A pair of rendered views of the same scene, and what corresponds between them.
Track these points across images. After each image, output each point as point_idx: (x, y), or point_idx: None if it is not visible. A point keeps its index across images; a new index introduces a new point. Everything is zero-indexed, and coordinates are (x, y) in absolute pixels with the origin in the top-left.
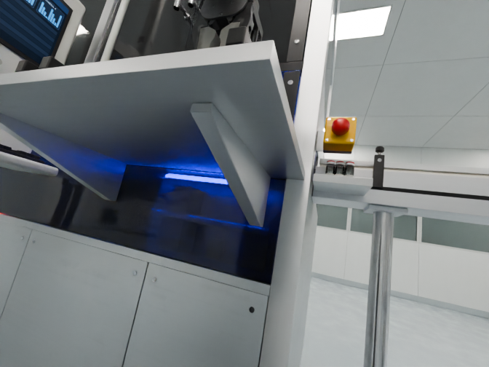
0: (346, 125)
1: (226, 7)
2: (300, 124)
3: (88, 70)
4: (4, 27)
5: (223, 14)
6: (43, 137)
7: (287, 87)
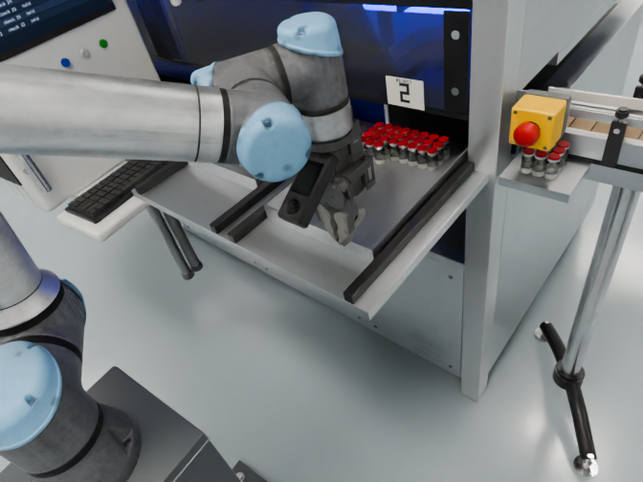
0: (529, 142)
1: (329, 199)
2: (477, 110)
3: (269, 265)
4: (55, 8)
5: (329, 204)
6: None
7: (453, 42)
